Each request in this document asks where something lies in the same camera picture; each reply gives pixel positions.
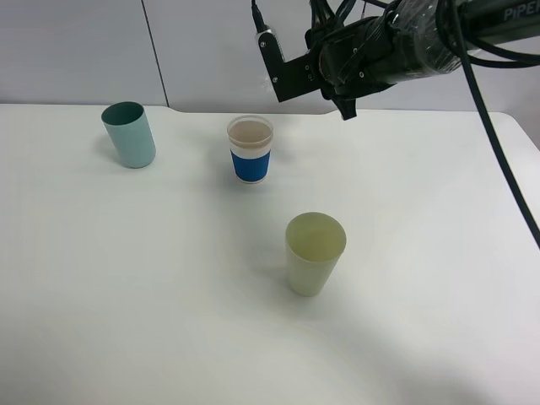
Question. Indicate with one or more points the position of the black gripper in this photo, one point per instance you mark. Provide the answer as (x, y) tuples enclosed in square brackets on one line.
[(346, 59)]

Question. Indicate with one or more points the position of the paper cup with blue sleeve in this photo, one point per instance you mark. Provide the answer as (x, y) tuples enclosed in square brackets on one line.
[(250, 144)]

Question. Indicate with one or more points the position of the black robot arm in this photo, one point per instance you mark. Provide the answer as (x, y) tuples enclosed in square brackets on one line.
[(410, 40)]

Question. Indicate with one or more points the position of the pale green plastic cup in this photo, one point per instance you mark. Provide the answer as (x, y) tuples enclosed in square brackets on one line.
[(314, 243)]

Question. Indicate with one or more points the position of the teal plastic cup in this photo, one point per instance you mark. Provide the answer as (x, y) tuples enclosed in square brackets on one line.
[(128, 127)]

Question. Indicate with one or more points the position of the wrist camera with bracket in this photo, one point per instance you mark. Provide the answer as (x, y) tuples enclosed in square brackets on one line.
[(290, 79)]

